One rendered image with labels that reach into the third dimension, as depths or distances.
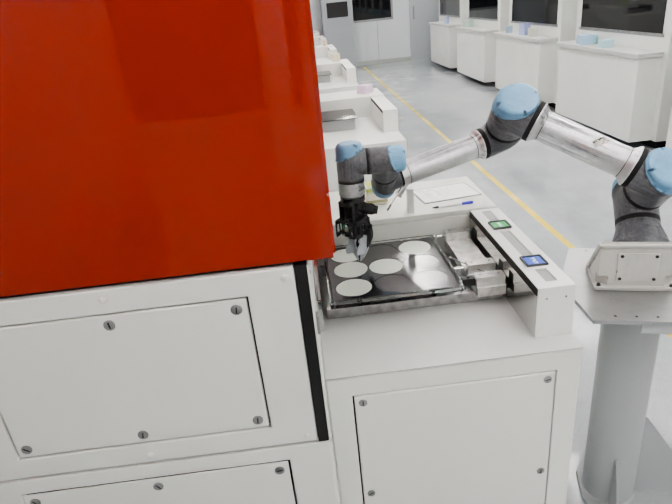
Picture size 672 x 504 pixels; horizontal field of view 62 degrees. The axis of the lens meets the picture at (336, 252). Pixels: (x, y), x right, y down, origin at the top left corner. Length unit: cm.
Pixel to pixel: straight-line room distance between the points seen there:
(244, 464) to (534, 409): 74
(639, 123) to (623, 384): 454
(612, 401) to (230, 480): 120
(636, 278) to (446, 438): 69
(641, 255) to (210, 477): 123
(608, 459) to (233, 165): 160
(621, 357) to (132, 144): 147
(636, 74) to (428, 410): 501
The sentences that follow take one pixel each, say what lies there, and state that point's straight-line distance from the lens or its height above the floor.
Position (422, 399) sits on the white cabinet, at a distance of 143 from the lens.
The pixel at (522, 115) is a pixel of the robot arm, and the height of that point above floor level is 130.
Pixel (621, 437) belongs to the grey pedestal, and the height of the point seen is 31.
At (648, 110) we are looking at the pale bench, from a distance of 625.
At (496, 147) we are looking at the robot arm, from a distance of 177.
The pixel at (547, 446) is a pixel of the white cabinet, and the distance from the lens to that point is 165.
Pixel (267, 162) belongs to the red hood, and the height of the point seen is 141.
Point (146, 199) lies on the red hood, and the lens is 97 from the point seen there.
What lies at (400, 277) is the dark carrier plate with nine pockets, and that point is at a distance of 160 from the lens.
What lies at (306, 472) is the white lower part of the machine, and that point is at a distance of 126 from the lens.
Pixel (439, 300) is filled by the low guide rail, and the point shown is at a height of 84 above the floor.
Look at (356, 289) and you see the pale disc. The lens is 155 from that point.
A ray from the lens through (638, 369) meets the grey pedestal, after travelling 190.
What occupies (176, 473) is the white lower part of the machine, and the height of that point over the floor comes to 78.
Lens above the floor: 164
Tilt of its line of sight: 24 degrees down
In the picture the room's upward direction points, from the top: 6 degrees counter-clockwise
